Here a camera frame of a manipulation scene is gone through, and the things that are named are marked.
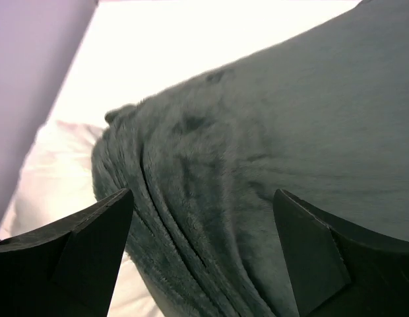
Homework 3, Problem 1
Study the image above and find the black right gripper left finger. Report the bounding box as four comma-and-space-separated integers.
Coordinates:
0, 190, 133, 317

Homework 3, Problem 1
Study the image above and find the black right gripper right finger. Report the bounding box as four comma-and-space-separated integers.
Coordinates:
273, 190, 409, 317

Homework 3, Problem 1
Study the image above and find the white pillow insert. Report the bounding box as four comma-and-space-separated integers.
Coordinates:
0, 120, 162, 317

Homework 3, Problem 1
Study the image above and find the zebra and grey plush pillowcase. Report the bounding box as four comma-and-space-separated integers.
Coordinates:
92, 1, 409, 316

